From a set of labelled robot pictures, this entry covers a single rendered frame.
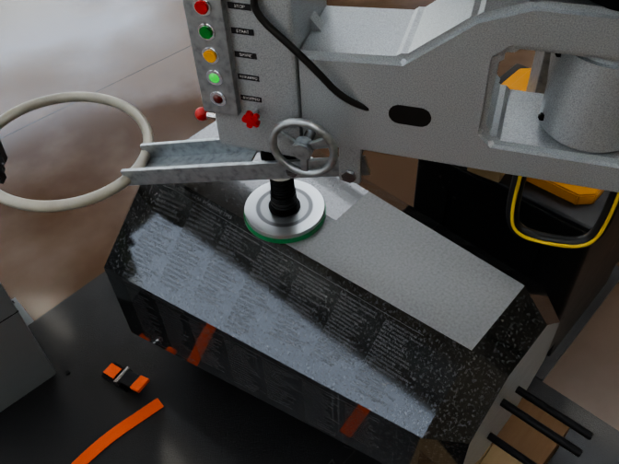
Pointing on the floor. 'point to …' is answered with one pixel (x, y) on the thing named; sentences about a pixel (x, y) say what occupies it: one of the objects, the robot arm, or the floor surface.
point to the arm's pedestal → (18, 353)
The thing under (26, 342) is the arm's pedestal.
